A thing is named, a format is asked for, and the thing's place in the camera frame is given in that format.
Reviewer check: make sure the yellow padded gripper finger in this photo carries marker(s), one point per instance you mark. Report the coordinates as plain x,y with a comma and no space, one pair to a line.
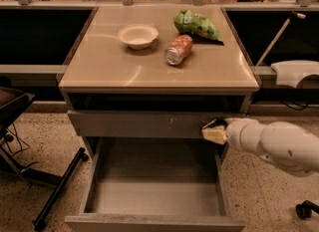
215,134

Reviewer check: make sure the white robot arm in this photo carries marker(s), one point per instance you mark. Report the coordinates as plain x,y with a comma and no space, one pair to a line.
285,145

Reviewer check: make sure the black rxbar chocolate bar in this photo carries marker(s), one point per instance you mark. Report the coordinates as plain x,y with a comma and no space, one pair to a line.
218,121

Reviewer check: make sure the orange soda can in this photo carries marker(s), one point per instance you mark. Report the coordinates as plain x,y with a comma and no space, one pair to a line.
178,50

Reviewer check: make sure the white ceramic bowl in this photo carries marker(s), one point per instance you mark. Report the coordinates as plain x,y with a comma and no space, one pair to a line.
138,36

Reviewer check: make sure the white curved robot base part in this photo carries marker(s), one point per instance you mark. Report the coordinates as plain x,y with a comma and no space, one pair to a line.
291,73

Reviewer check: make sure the open middle drawer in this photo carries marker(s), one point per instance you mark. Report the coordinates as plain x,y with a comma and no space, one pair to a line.
155,185

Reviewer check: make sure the closed top drawer front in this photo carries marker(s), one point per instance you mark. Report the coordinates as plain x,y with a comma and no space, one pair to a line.
141,124

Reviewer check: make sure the green chip bag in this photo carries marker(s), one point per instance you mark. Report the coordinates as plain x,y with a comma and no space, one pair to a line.
195,24

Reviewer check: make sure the grey drawer cabinet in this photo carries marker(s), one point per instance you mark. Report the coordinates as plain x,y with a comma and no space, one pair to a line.
106,75

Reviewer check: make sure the white rod with black tip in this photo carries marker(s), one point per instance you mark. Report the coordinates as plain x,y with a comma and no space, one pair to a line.
292,15

